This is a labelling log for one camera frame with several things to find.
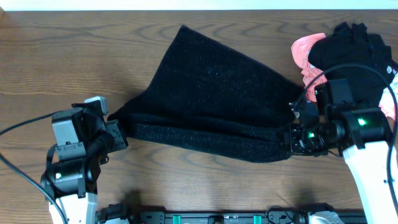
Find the black velvet skirt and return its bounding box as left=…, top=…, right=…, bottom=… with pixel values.
left=109, top=26, right=303, bottom=163

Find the black t-shirt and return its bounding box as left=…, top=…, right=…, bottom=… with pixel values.
left=308, top=22, right=397, bottom=108

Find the black mounting rail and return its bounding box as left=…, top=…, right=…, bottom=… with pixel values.
left=95, top=203, right=368, bottom=224

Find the pink garment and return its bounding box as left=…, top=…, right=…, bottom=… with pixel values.
left=291, top=33, right=397, bottom=120

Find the right black camera cable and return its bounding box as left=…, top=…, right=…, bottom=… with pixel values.
left=294, top=63, right=398, bottom=215

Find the left black camera cable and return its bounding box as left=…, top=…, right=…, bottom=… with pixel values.
left=0, top=111, right=69, bottom=224

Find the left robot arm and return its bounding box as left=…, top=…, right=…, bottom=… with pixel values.
left=40, top=96, right=128, bottom=223

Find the black camera cable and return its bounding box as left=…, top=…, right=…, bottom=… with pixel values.
left=294, top=63, right=398, bottom=215
left=0, top=111, right=69, bottom=224

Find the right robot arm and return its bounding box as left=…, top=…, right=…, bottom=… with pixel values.
left=289, top=80, right=397, bottom=223

